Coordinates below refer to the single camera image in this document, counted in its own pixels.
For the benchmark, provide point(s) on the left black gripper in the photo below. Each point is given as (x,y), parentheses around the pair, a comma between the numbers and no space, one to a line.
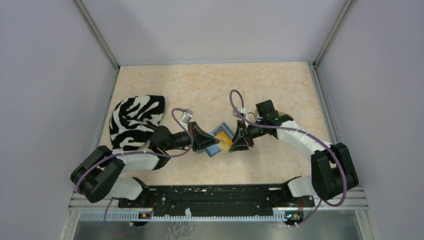
(201,139)

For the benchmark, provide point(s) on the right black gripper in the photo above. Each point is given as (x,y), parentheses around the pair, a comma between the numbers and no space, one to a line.
(240,138)

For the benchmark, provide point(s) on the yellow credit card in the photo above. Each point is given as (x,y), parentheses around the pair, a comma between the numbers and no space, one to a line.
(225,142)

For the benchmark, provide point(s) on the cream oval card tray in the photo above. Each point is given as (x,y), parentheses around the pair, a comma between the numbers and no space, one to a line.
(286,116)

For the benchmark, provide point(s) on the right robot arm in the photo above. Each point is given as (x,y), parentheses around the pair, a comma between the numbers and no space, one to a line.
(332,169)

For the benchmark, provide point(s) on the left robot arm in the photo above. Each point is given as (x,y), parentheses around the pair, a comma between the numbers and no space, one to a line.
(99,175)

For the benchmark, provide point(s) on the zebra striped cloth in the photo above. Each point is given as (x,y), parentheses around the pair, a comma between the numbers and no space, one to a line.
(133,120)

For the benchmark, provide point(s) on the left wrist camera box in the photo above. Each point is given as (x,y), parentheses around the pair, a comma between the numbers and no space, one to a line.
(187,115)

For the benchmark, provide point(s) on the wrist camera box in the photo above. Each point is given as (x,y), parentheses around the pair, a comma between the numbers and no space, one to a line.
(187,115)
(239,112)

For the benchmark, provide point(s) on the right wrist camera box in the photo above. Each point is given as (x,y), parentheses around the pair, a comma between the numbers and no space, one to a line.
(239,112)

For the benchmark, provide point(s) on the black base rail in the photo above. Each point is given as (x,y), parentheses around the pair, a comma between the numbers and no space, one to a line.
(222,202)

